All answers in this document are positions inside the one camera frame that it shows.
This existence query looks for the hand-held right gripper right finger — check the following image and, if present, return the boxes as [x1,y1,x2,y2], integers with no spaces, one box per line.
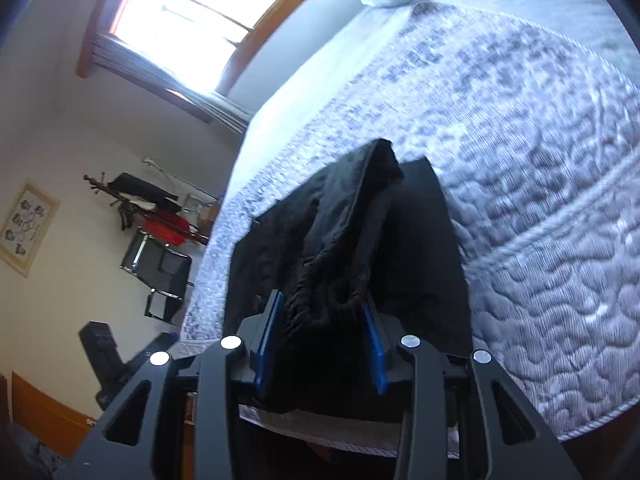
[361,304,583,480]

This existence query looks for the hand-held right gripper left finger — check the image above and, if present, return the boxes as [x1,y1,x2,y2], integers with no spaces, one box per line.
[59,291,285,480]

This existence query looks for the black pants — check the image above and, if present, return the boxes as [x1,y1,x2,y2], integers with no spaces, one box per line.
[225,139,474,421]

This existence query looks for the wooden coat rack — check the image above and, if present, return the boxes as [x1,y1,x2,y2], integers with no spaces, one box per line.
[83,172,211,247]

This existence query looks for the black hanging garment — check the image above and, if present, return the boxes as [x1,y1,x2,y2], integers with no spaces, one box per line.
[107,172,179,202]

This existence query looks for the quilted patterned bedspread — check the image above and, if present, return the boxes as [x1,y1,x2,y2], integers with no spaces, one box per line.
[180,0,640,443]

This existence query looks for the bed mattress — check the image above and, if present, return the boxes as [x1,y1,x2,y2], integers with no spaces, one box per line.
[180,0,640,461]

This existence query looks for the wide wooden framed window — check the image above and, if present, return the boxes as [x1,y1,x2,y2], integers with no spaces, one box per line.
[75,0,319,125]

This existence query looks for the black metal frame chair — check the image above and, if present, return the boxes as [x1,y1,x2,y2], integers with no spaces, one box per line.
[119,230,196,322]

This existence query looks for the framed wall picture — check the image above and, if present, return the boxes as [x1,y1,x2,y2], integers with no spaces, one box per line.
[0,178,62,277]

